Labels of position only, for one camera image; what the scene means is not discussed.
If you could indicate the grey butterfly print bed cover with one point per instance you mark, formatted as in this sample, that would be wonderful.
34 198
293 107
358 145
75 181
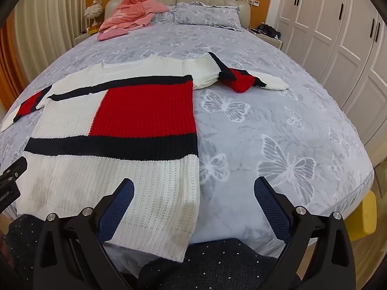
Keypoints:
257 127

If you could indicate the orange curtain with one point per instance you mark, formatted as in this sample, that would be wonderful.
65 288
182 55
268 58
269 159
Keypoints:
12 75

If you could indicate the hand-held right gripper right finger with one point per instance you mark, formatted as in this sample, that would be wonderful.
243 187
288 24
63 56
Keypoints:
270 205

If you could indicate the white panelled wardrobe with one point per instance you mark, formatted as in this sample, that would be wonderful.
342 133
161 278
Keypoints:
332 36

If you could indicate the grey floral pillow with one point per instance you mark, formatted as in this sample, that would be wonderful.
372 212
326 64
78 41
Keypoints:
205 15

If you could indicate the white feather lamp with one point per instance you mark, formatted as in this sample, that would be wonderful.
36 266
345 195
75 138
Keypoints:
93 13

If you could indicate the dark items on nightstand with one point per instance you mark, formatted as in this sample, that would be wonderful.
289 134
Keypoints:
269 30

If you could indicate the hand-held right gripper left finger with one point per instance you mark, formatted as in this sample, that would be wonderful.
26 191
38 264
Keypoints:
119 205

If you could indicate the pale nightstand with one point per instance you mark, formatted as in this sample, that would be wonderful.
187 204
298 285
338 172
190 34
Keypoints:
272 40
83 37

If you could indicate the white red navy knit sweater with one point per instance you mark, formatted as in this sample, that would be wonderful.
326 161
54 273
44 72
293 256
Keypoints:
121 111

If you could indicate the white wall socket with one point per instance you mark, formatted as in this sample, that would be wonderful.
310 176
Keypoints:
255 3

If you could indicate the yellow stool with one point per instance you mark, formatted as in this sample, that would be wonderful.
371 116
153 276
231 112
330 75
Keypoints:
362 217

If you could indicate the pink blanket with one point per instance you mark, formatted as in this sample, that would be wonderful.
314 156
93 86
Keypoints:
130 18

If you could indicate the person's dark sparkly pants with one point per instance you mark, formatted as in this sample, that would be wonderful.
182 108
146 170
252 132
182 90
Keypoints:
211 262

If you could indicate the white curtain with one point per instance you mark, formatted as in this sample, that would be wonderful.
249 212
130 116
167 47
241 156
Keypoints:
45 21

